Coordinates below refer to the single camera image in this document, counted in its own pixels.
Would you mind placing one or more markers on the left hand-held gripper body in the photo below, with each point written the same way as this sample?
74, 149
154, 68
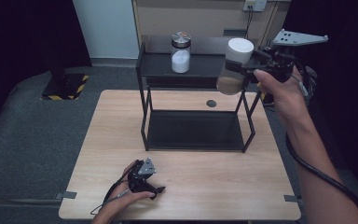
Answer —
140, 179

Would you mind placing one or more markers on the person's left hand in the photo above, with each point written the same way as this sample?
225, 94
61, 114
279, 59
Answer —
127, 199

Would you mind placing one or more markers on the person's right hand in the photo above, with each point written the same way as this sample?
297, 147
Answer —
284, 93

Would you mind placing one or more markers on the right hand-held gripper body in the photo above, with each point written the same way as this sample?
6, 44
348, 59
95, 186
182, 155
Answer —
278, 62

